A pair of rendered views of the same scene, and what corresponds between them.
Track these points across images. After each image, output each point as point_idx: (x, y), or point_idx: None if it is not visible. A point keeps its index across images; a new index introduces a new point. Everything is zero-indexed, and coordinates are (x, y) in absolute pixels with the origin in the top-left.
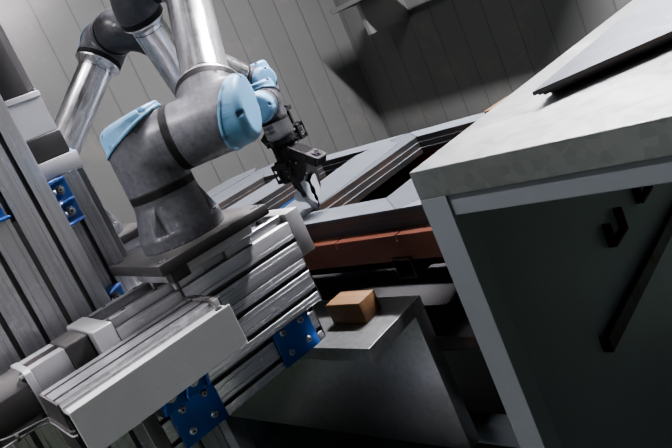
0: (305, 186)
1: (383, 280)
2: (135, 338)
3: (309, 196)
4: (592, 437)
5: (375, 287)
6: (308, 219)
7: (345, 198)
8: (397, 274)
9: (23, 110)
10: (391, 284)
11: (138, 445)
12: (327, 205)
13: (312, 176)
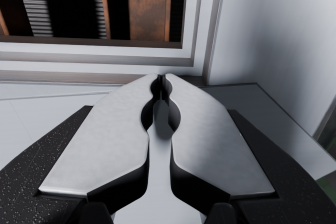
0: (220, 148)
1: (80, 26)
2: None
3: (208, 101)
4: None
5: (100, 28)
6: (321, 16)
7: (10, 56)
8: (61, 8)
9: None
10: None
11: None
12: (103, 75)
13: (93, 179)
